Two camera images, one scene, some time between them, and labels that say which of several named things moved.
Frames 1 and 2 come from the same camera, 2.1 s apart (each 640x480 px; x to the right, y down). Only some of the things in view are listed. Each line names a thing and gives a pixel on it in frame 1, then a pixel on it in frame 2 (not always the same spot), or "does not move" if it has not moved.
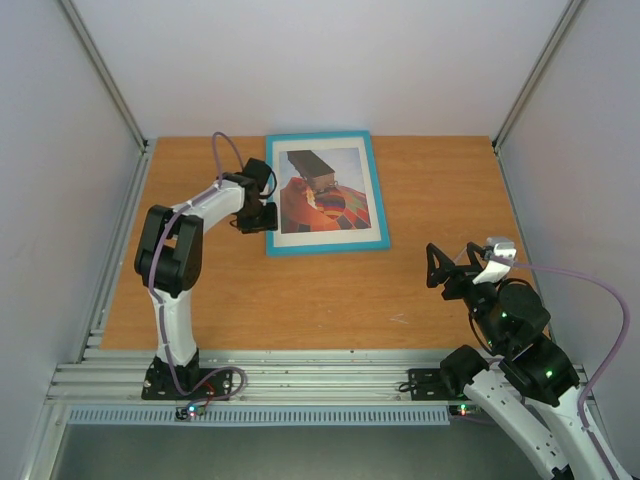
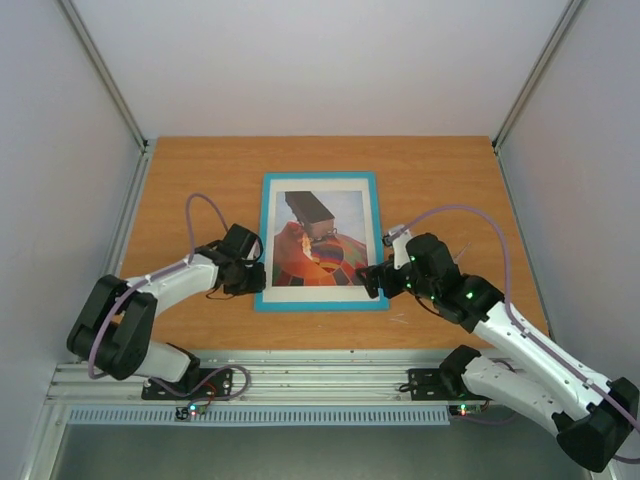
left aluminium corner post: x=104 y=75 does not move
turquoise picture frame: x=374 y=237 to x=316 y=230
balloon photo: x=322 y=190 to x=319 y=238
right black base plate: x=431 y=384 does not move
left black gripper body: x=258 y=219 to x=246 y=282
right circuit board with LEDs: x=465 y=410 does not move
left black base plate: x=159 y=384 does not move
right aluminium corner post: x=548 y=50 does not move
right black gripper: x=460 y=282 to x=376 y=279
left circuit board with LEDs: x=189 y=412 does not move
